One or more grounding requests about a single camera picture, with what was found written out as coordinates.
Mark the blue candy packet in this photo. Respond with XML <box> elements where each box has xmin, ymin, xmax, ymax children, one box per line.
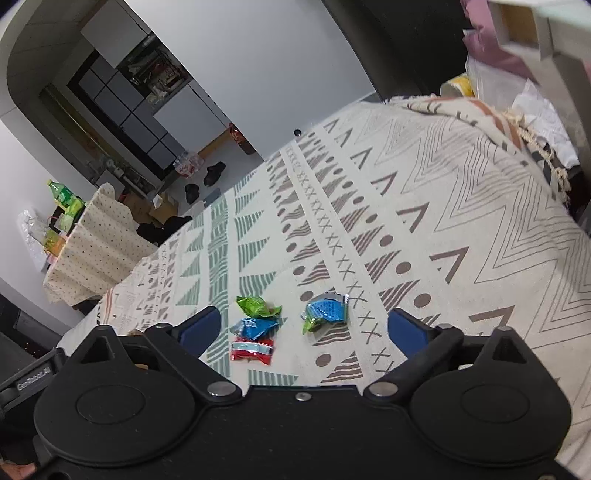
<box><xmin>229</xmin><ymin>318</ymin><xmax>280</xmax><ymax>341</ymax></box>

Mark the red white candy packet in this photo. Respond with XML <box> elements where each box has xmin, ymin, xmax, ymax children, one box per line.
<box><xmin>230</xmin><ymin>339</ymin><xmax>274</xmax><ymax>365</ymax></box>

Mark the green candy wrapper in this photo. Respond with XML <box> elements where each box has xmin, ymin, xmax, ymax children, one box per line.
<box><xmin>235</xmin><ymin>296</ymin><xmax>283</xmax><ymax>319</ymax></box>

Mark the blue green snack packet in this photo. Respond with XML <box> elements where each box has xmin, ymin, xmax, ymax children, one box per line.
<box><xmin>301</xmin><ymin>292</ymin><xmax>349</xmax><ymax>334</ymax></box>

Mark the person's hand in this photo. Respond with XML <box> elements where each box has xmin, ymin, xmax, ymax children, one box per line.
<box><xmin>1</xmin><ymin>462</ymin><xmax>36</xmax><ymax>480</ymax></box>

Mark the round table dotted tablecloth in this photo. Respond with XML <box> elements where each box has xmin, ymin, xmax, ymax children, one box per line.
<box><xmin>43</xmin><ymin>183</ymin><xmax>157</xmax><ymax>306</ymax></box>

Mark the patterned bed blanket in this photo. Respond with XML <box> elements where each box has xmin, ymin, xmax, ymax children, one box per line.
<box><xmin>60</xmin><ymin>98</ymin><xmax>590</xmax><ymax>479</ymax></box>

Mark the left black slipper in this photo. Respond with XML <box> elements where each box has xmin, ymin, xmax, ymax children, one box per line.
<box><xmin>184</xmin><ymin>183</ymin><xmax>200</xmax><ymax>205</ymax></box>

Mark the black slipper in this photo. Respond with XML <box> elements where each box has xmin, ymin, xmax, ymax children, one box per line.
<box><xmin>184</xmin><ymin>183</ymin><xmax>200</xmax><ymax>205</ymax></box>
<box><xmin>204</xmin><ymin>161</ymin><xmax>226</xmax><ymax>187</ymax></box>

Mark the right black slipper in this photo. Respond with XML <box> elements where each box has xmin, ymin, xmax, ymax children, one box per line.
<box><xmin>204</xmin><ymin>161</ymin><xmax>226</xmax><ymax>187</ymax></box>

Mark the green soda bottle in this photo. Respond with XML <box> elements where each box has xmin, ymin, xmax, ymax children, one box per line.
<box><xmin>47</xmin><ymin>180</ymin><xmax>79</xmax><ymax>210</ymax></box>

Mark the pack of water bottles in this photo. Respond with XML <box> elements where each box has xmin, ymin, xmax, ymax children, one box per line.
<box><xmin>173</xmin><ymin>151</ymin><xmax>204</xmax><ymax>178</ymax></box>

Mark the white cabinet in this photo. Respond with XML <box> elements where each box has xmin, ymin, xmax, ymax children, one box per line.
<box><xmin>154</xmin><ymin>85</ymin><xmax>226</xmax><ymax>153</ymax></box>

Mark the white side table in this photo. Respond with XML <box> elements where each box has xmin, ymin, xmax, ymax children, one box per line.
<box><xmin>488</xmin><ymin>1</ymin><xmax>590</xmax><ymax>162</ymax></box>

